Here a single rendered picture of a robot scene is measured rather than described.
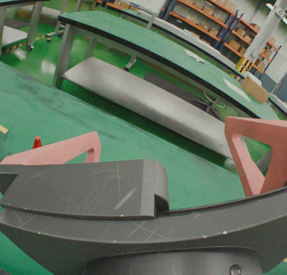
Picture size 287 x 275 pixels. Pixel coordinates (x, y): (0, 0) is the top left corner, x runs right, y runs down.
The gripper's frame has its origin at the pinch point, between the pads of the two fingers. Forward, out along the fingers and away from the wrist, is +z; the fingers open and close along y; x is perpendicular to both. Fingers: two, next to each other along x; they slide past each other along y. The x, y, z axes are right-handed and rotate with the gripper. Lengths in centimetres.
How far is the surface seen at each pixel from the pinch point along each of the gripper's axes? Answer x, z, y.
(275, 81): 267, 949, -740
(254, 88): 52, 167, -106
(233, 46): 58, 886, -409
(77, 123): 9.6, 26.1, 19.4
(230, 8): -138, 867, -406
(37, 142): 2.5, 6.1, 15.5
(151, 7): -51, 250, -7
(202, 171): 28.8, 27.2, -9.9
